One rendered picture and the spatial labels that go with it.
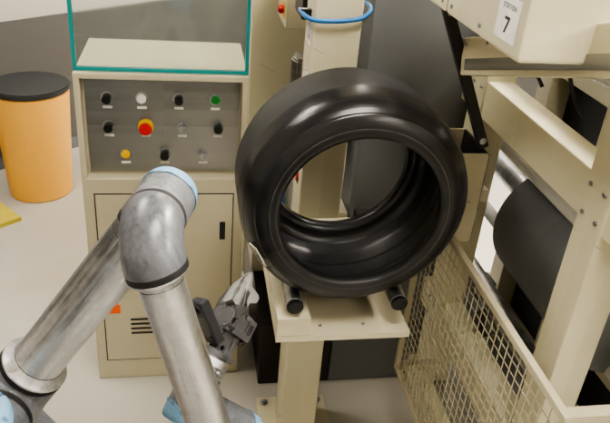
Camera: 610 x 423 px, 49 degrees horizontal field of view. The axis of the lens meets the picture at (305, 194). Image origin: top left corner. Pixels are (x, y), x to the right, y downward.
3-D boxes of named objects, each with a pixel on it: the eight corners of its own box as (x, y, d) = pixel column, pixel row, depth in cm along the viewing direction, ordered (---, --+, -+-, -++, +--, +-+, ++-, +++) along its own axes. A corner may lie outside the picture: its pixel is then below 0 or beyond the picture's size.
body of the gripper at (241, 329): (239, 315, 164) (216, 360, 159) (217, 300, 159) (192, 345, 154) (260, 321, 159) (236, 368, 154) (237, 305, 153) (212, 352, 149)
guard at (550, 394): (393, 366, 241) (425, 198, 208) (398, 366, 242) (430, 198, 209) (490, 622, 164) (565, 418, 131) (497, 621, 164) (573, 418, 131)
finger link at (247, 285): (261, 281, 164) (244, 315, 160) (247, 270, 160) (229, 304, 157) (270, 283, 161) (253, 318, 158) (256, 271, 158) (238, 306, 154)
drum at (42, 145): (55, 167, 423) (44, 66, 391) (93, 190, 400) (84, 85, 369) (-11, 187, 393) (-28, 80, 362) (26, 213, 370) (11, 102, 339)
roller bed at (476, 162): (406, 210, 221) (420, 127, 207) (448, 209, 224) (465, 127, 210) (425, 241, 204) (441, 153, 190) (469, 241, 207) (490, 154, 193)
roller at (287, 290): (270, 231, 200) (284, 227, 200) (274, 243, 202) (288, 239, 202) (284, 303, 170) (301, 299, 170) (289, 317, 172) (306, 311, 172)
